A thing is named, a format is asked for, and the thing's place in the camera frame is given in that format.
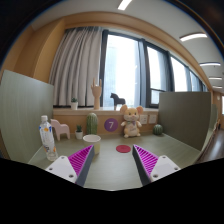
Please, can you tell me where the small potted plant on table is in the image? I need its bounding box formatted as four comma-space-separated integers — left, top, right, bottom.
75, 125, 83, 140

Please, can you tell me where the round green cactus ball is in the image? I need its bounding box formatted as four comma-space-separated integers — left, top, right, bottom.
153, 124, 163, 135

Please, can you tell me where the green divider panel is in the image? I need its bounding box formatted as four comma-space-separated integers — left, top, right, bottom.
158, 92, 211, 151
0, 70, 54, 163

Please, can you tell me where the pink toy horse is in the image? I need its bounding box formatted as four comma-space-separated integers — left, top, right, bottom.
51, 119, 70, 140

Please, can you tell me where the beige curtain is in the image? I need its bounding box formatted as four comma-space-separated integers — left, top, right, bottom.
49, 26, 103, 107

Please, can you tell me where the plush mouse toy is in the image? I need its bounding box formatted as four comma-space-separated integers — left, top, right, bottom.
120, 105, 143, 138

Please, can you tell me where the right green divider panel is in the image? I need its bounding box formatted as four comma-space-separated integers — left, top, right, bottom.
158, 92, 211, 151

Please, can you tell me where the left green divider panel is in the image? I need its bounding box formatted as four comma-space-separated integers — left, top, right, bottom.
0, 70, 54, 163

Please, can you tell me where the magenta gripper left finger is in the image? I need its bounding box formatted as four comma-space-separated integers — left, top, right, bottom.
46, 145, 95, 187

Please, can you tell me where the black toy horse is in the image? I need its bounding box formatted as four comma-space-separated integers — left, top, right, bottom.
110, 93, 126, 110

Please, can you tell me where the clear plastic water bottle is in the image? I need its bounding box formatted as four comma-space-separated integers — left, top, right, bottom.
39, 115, 58, 161

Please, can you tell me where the small potted plant on sill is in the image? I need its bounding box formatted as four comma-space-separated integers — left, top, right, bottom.
71, 97, 78, 110

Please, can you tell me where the white wall socket right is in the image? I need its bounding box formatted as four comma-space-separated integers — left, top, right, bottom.
149, 114, 157, 124

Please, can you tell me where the pale yellow paper cup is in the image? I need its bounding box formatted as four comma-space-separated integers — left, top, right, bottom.
83, 134, 101, 154

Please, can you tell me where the red round coaster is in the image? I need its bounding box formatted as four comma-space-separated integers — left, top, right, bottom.
116, 145, 131, 153

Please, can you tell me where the wooden hand model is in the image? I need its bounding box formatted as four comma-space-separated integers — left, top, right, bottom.
91, 81, 102, 110

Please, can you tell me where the white wall socket left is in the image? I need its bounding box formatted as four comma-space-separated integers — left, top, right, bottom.
140, 115, 148, 124

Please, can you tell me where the tall green cactus decoration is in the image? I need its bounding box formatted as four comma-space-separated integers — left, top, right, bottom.
87, 113, 98, 134

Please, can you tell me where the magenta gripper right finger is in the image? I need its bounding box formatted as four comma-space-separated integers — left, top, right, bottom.
132, 145, 180, 186

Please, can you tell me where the white wall socket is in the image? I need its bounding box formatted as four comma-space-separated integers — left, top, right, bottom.
140, 115, 148, 124
149, 114, 157, 124

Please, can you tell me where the purple number seven sticker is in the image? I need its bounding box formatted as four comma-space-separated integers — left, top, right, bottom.
104, 118, 118, 132

